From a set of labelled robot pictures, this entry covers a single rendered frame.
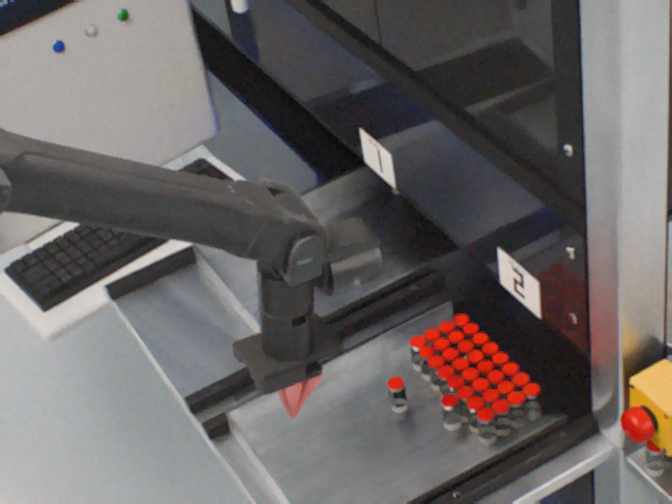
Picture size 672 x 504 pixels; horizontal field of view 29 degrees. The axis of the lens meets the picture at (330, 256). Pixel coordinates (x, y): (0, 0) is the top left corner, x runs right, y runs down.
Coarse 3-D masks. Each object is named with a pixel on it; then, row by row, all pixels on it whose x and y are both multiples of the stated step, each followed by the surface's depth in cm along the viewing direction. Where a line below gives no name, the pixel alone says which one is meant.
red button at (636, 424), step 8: (632, 408) 145; (640, 408) 144; (624, 416) 145; (632, 416) 144; (640, 416) 144; (624, 424) 145; (632, 424) 144; (640, 424) 143; (648, 424) 143; (632, 432) 144; (640, 432) 143; (648, 432) 143; (632, 440) 145; (640, 440) 144
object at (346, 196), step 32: (320, 192) 201; (352, 192) 204; (384, 192) 203; (384, 224) 197; (416, 224) 196; (224, 256) 197; (384, 256) 191; (416, 256) 190; (448, 256) 185; (224, 288) 188; (256, 288) 190; (352, 288) 187; (384, 288) 181; (256, 320) 180
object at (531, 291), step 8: (504, 256) 162; (504, 264) 163; (512, 264) 161; (504, 272) 164; (512, 272) 162; (520, 272) 160; (504, 280) 165; (512, 280) 163; (520, 280) 161; (528, 280) 159; (512, 288) 164; (520, 288) 162; (528, 288) 160; (536, 288) 158; (520, 296) 163; (528, 296) 161; (536, 296) 159; (528, 304) 162; (536, 304) 160; (536, 312) 161
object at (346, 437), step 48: (384, 336) 174; (336, 384) 173; (384, 384) 171; (240, 432) 164; (288, 432) 167; (336, 432) 166; (384, 432) 165; (432, 432) 164; (528, 432) 162; (288, 480) 161; (336, 480) 160; (384, 480) 159; (432, 480) 158
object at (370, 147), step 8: (368, 136) 186; (368, 144) 187; (376, 144) 184; (368, 152) 188; (376, 152) 185; (384, 152) 183; (368, 160) 190; (376, 160) 187; (384, 160) 184; (376, 168) 188; (384, 168) 185; (392, 168) 183; (384, 176) 187; (392, 176) 184; (392, 184) 185
